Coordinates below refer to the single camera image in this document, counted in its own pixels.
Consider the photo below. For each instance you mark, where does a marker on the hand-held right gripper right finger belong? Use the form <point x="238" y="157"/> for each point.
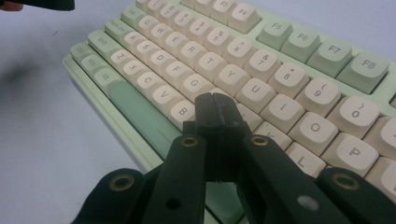
<point x="232" y="124"/>

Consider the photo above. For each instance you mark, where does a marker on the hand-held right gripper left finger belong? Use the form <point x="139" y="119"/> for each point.
<point x="207" y="118"/>

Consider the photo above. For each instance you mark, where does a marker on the green and cream keyboard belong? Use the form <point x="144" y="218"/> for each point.
<point x="255" y="90"/>

